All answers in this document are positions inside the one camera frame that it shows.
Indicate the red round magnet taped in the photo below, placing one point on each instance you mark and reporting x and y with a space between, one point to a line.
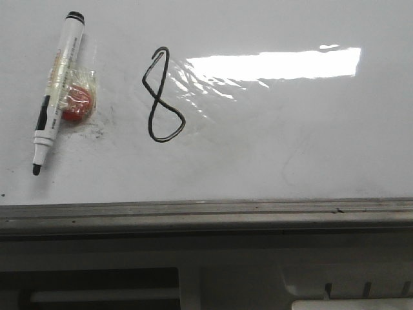
80 103

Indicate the white whiteboard marker pen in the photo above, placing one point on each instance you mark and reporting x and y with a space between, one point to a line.
50 115

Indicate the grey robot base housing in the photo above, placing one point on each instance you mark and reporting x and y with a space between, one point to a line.
315 271

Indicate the white whiteboard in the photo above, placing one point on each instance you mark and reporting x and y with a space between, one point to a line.
202 100

